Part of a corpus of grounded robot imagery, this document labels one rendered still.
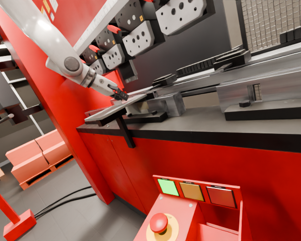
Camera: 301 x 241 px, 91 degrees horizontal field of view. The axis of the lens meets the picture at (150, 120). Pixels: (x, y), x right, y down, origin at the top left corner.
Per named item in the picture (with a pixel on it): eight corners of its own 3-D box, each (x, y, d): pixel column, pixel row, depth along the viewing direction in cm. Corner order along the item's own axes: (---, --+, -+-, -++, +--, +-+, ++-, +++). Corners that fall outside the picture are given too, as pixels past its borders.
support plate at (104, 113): (85, 121, 69) (83, 119, 69) (126, 100, 85) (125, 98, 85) (101, 119, 56) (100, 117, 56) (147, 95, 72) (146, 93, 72)
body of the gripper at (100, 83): (96, 68, 59) (120, 82, 66) (90, 73, 68) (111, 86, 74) (89, 84, 58) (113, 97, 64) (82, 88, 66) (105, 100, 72)
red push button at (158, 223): (151, 238, 31) (145, 226, 30) (159, 220, 34) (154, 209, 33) (167, 246, 28) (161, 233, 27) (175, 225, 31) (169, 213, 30)
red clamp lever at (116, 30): (105, 24, 59) (122, 32, 55) (113, 24, 61) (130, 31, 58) (105, 29, 60) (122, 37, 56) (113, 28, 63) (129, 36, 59)
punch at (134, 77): (125, 83, 80) (118, 66, 78) (127, 82, 82) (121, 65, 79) (136, 79, 73) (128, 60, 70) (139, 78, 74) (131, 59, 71)
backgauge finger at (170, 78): (137, 97, 86) (134, 89, 85) (163, 83, 102) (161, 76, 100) (151, 93, 77) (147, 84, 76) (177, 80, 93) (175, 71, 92)
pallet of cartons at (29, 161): (21, 180, 317) (1, 154, 298) (71, 150, 388) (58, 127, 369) (24, 191, 260) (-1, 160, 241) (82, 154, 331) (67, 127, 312)
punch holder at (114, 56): (108, 71, 79) (93, 38, 74) (120, 67, 84) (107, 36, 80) (123, 61, 68) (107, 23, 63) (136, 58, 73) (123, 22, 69)
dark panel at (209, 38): (129, 99, 172) (112, 61, 159) (130, 98, 173) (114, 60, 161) (235, 73, 89) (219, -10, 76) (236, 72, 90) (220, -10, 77)
